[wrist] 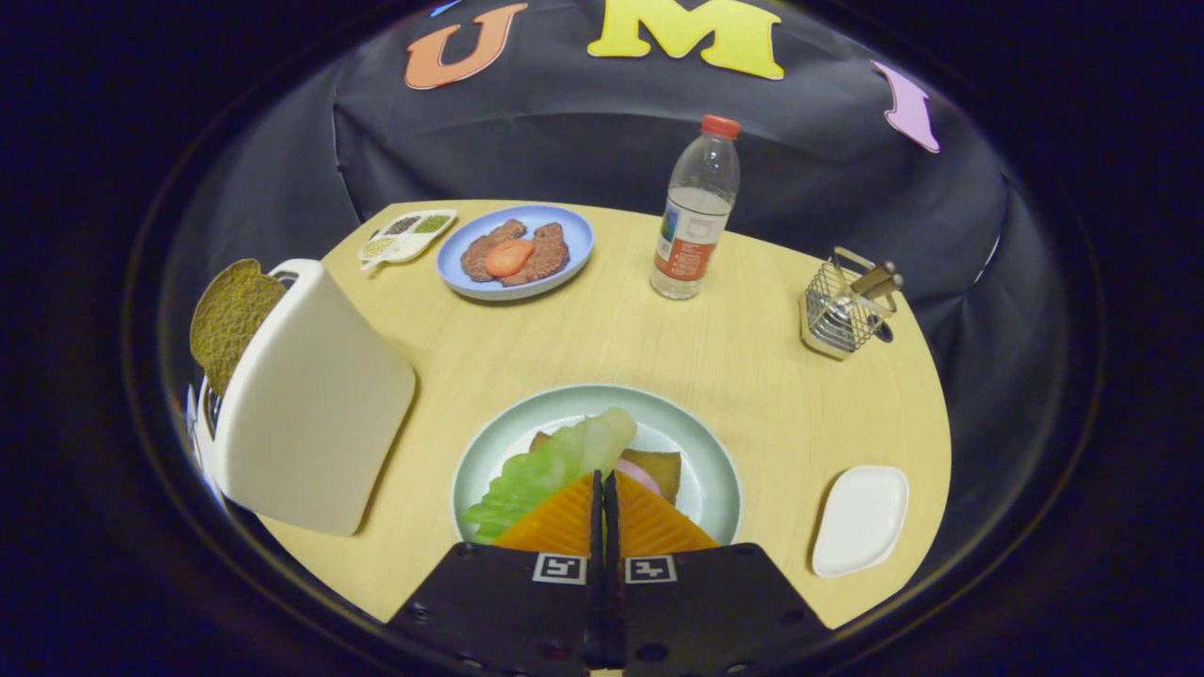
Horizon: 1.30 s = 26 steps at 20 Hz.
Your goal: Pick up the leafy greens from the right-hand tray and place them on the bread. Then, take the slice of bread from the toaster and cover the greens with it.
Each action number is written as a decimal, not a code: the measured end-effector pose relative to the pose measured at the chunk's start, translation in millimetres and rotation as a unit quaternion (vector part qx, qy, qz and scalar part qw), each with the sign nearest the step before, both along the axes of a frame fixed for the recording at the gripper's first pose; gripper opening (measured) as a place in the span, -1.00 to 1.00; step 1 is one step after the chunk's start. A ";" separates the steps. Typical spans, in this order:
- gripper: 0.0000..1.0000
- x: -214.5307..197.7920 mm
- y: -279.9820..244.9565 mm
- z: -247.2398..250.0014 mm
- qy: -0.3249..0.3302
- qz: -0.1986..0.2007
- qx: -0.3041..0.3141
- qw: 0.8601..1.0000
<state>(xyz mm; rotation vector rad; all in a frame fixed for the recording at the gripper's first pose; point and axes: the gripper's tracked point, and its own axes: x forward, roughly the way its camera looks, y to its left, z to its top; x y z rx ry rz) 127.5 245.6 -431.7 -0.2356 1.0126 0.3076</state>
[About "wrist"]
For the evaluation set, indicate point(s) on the small white dish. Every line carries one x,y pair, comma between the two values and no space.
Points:
861,520

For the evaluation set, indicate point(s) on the brown meat patty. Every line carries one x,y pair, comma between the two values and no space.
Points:
484,249
550,249

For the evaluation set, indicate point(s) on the green lettuce leaf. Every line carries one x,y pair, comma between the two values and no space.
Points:
546,465

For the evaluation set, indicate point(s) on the pink ham slice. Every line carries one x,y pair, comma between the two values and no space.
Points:
640,475

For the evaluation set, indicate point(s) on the blue plate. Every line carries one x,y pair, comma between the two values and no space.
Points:
564,235

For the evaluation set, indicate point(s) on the clear water bottle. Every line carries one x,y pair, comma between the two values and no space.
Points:
694,216

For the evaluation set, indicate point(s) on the brown bread slice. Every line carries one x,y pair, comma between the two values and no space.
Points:
230,320
663,467

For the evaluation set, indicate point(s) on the pale green plate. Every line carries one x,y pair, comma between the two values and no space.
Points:
696,451

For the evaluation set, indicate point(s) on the red tomato slice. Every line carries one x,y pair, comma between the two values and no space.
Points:
509,257

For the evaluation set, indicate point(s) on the white divided seasoning dish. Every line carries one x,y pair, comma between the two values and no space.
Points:
404,240

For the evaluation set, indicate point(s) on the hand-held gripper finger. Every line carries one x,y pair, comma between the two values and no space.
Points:
596,536
612,536

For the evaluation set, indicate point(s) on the white toaster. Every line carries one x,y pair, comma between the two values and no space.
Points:
310,404

